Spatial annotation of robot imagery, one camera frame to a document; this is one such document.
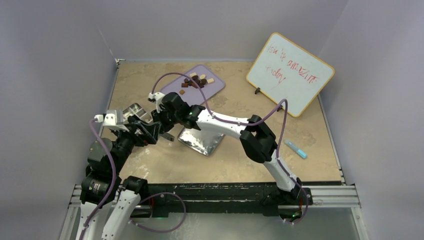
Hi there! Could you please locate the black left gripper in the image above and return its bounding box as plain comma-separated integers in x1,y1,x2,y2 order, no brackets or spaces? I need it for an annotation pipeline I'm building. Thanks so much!
111,119,160,173

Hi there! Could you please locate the pink divided chocolate tin box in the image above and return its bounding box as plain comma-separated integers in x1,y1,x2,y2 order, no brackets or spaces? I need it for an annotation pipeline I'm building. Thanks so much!
122,102,153,123

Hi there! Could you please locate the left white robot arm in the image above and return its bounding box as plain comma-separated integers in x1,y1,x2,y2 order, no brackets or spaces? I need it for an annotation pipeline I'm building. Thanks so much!
76,117,162,240

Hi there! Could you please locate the silver square tin lid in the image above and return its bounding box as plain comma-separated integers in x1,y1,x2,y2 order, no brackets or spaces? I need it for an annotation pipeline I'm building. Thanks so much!
177,127,225,156

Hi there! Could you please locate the lavender plastic tray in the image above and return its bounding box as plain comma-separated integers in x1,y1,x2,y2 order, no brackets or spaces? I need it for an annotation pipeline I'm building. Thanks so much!
160,64,225,106

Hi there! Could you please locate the light blue marker pen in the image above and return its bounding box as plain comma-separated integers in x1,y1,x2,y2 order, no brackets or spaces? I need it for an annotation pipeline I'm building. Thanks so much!
284,139,308,159

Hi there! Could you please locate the yellow framed whiteboard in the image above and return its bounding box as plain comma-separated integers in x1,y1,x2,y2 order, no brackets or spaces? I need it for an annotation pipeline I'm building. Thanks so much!
246,32,335,117

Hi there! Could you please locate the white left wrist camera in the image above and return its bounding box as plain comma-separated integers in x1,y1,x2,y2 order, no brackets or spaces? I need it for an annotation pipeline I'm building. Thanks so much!
94,110,129,132

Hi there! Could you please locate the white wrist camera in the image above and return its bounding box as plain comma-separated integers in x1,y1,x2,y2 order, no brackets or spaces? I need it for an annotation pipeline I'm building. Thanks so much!
148,92,165,113
94,110,129,132

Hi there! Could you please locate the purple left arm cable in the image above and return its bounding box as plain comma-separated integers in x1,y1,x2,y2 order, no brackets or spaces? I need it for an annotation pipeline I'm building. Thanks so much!
77,119,187,240

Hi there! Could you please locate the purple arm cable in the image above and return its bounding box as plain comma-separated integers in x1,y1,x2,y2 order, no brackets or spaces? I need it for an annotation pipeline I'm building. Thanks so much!
77,119,187,240
150,72,311,226

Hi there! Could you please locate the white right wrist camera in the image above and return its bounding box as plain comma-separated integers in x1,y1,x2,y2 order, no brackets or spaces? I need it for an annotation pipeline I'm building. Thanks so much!
148,92,165,113

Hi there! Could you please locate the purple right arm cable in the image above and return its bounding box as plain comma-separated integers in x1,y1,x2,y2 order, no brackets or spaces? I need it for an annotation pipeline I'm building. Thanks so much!
150,72,311,226

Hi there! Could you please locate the aluminium frame rail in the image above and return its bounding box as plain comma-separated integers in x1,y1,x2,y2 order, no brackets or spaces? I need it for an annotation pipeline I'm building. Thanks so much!
67,183,362,210

